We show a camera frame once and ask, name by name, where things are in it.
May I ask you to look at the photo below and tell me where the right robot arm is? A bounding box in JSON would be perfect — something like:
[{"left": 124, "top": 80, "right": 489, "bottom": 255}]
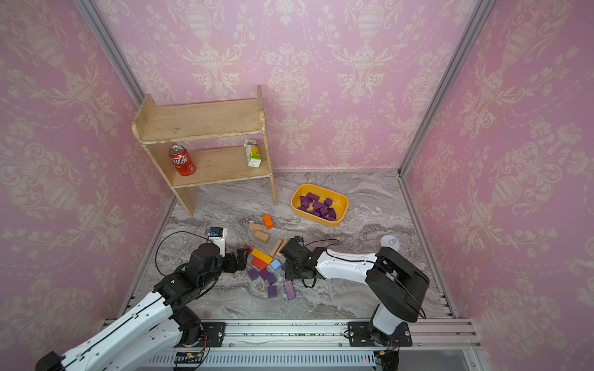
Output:
[{"left": 281, "top": 237, "right": 430, "bottom": 347}]

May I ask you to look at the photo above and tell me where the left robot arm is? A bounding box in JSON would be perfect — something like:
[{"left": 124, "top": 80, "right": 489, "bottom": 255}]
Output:
[{"left": 35, "top": 242, "right": 252, "bottom": 370}]

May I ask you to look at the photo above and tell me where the yellow plastic storage bin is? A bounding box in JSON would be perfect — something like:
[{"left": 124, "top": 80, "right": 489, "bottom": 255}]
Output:
[{"left": 290, "top": 183, "right": 350, "bottom": 228}]

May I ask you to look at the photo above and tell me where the red flat wooden brick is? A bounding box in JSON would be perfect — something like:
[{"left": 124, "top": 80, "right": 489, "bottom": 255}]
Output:
[{"left": 252, "top": 258, "right": 268, "bottom": 271}]

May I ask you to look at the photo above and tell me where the yellow wooden brick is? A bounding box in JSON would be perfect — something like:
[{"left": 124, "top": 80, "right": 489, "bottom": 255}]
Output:
[{"left": 252, "top": 249, "right": 274, "bottom": 264}]

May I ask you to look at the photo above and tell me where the light blue wooden brick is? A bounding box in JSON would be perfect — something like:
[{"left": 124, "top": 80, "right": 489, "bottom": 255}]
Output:
[{"left": 270, "top": 260, "right": 282, "bottom": 271}]

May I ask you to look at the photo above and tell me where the natural wood flat brick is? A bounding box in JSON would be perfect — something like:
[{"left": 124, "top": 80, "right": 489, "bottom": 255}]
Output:
[{"left": 254, "top": 230, "right": 271, "bottom": 244}]

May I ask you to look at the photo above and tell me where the purple long front brick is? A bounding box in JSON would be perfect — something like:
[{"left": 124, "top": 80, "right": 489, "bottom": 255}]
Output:
[{"left": 284, "top": 281, "right": 296, "bottom": 301}]

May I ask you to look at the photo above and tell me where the natural wood long brick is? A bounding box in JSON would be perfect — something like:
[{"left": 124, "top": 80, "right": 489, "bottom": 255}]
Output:
[{"left": 271, "top": 240, "right": 282, "bottom": 257}]

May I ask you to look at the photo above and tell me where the orange wooden brick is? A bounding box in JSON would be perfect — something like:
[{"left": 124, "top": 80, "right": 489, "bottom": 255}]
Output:
[{"left": 263, "top": 214, "right": 275, "bottom": 230}]

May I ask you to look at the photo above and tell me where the white green juice carton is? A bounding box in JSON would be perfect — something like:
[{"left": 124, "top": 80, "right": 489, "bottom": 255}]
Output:
[{"left": 244, "top": 139, "right": 262, "bottom": 168}]

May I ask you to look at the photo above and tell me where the red cola can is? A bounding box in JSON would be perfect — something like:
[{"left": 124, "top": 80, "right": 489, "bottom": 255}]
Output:
[{"left": 169, "top": 144, "right": 196, "bottom": 176}]

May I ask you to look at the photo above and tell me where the wooden two-tier shelf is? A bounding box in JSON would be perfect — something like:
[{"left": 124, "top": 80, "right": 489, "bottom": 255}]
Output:
[{"left": 131, "top": 85, "right": 278, "bottom": 216}]

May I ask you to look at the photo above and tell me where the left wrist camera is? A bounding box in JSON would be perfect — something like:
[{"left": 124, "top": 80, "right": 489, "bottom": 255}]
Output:
[{"left": 208, "top": 227, "right": 227, "bottom": 257}]

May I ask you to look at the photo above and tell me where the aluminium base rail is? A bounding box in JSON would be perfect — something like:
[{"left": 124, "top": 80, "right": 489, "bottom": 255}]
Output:
[{"left": 91, "top": 318, "right": 489, "bottom": 370}]

